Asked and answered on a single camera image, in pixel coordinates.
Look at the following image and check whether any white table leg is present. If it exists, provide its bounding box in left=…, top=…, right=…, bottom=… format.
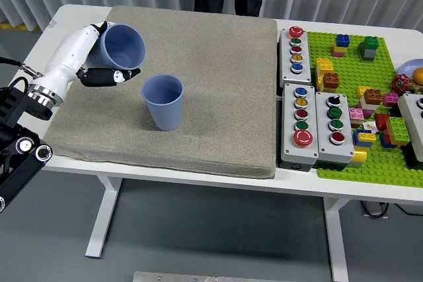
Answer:
left=85, top=176, right=124, bottom=259
left=323, top=197, right=350, bottom=282

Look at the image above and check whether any green studded baseplate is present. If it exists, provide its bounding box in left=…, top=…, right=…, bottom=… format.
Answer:
left=305, top=30, right=423, bottom=188

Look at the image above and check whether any grey toy brick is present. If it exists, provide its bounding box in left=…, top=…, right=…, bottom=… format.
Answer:
left=360, top=47, right=377, bottom=62

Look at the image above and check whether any grey-brown cushion mat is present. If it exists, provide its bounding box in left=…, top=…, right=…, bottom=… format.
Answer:
left=42, top=5, right=278, bottom=180

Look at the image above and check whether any black floor cable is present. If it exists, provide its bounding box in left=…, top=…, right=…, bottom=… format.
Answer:
left=395, top=202, right=423, bottom=217

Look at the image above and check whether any white toy brick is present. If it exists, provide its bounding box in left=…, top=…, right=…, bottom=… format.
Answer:
left=360, top=96, right=381, bottom=112

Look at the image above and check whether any light blue plate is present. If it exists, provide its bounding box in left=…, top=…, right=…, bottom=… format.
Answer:
left=397, top=59, right=423, bottom=80

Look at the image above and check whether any large green toy brick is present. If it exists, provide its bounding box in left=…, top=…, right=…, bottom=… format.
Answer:
left=385, top=116, right=411, bottom=143

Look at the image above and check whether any yellow toy cylinder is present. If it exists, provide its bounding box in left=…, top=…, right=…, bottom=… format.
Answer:
left=350, top=148, right=368, bottom=164

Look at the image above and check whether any brown toy brick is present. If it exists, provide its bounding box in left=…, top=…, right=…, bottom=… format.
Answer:
left=363, top=88, right=383, bottom=104
left=322, top=72, right=340, bottom=90

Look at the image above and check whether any red valve wheel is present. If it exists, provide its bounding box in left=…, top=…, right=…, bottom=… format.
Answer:
left=391, top=74, right=411, bottom=94

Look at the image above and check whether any grey five-button control box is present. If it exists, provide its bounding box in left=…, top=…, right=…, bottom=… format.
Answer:
left=280, top=83, right=320, bottom=168
left=279, top=26, right=313, bottom=88

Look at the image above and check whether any yellow floor tape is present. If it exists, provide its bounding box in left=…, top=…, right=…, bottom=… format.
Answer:
left=0, top=23, right=44, bottom=32

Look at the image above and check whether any grey selector switch control box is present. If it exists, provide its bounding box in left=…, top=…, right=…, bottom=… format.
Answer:
left=315, top=90, right=356, bottom=169

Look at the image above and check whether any red toy brick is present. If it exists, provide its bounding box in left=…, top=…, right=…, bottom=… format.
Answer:
left=375, top=114, right=391, bottom=131

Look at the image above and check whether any blue ribbed plastic cup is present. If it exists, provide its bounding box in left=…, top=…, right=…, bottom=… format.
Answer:
left=85, top=23, right=147, bottom=71
left=141, top=75, right=184, bottom=131

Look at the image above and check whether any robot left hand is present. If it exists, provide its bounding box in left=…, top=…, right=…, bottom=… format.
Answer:
left=41, top=20, right=142, bottom=94

